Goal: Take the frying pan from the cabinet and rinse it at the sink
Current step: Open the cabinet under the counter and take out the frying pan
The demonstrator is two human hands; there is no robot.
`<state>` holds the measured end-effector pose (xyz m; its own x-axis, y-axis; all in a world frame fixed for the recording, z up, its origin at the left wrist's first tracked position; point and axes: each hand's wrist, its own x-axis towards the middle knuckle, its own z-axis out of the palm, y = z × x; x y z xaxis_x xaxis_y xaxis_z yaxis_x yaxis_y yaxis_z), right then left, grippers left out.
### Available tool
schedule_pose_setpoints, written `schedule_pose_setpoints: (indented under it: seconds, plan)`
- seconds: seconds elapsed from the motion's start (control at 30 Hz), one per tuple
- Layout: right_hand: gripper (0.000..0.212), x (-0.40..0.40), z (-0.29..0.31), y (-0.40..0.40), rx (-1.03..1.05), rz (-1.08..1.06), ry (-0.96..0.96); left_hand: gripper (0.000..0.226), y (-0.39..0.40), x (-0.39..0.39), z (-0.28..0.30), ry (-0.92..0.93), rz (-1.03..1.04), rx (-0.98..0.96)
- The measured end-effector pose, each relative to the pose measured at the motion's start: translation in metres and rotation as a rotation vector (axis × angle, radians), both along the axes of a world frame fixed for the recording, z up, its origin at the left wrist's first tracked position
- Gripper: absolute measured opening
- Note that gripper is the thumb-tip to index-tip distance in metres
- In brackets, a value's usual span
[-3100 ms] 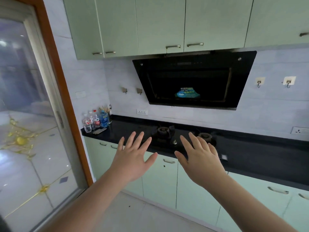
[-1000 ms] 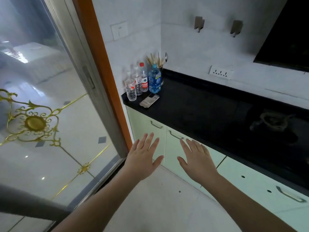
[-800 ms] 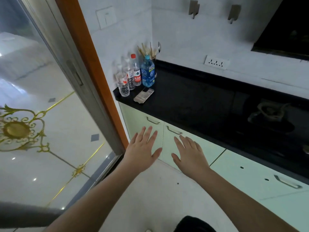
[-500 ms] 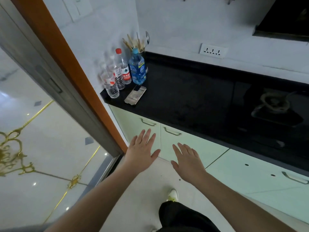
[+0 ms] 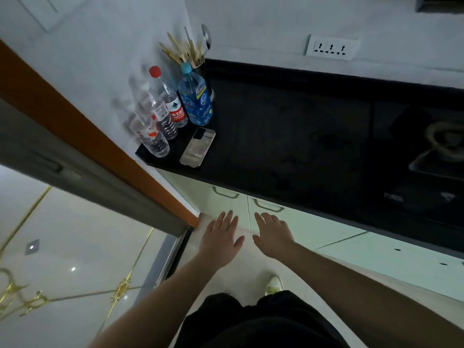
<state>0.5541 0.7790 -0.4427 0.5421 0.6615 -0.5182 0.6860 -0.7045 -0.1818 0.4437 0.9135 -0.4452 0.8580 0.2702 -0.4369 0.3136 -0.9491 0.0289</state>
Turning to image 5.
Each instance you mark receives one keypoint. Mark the person's right hand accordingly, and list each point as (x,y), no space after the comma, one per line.
(275,239)

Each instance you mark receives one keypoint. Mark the person's black clothing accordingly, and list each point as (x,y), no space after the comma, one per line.
(232,322)

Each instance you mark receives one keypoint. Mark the metal spoon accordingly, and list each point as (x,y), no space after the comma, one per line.
(206,34)

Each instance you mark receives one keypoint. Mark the glass sliding door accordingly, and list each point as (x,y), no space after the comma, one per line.
(90,188)

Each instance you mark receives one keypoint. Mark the bundle of wooden chopsticks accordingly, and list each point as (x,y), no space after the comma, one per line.
(188,54)

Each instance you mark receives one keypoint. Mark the person's left hand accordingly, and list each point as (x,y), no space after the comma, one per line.
(219,242)

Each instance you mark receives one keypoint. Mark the white triple wall socket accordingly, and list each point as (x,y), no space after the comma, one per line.
(331,47)

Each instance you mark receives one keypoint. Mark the brown wooden door frame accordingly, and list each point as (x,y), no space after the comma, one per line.
(72,130)

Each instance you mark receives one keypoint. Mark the black utensil holder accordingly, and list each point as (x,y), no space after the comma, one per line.
(203,70)

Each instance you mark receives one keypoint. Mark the blue label water bottle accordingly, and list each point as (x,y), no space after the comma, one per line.
(195,101)

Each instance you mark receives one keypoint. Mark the red cap water bottle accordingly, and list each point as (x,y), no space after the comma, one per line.
(174,105)

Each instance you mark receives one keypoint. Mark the person's right white shoe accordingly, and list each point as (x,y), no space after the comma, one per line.
(274,285)

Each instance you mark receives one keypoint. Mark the person's right forearm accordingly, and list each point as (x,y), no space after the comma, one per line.
(362,297)

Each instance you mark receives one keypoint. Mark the black glass stove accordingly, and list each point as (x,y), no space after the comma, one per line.
(398,159)

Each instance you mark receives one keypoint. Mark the person's left forearm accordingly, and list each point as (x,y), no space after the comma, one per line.
(156,311)

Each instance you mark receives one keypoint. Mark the pale green cabinet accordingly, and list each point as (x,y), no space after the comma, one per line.
(308,228)

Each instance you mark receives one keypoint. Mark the silver smartphone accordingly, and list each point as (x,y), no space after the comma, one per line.
(197,148)

